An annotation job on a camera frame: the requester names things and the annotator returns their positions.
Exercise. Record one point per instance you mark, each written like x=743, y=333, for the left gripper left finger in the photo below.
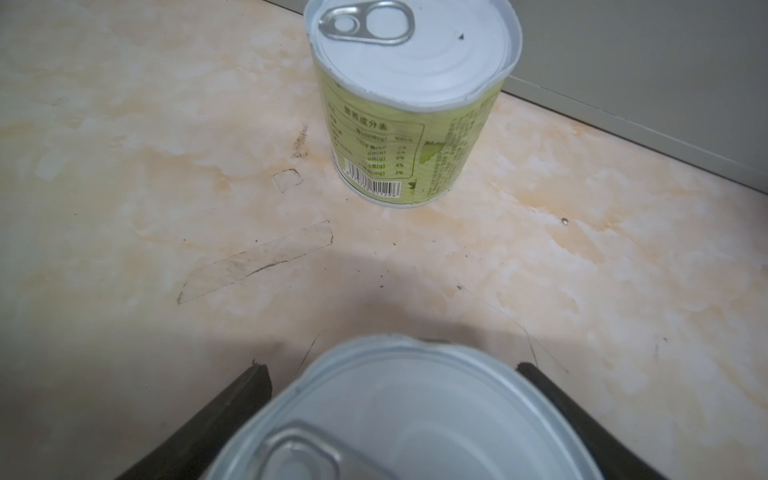
x=189, y=451

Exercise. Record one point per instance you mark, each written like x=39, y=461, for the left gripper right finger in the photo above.
x=614, y=459

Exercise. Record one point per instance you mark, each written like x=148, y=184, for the orange label can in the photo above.
x=395, y=407

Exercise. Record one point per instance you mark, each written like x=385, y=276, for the green label can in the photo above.
x=407, y=87

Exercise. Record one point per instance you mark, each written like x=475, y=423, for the grey metal cabinet box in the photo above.
x=685, y=78

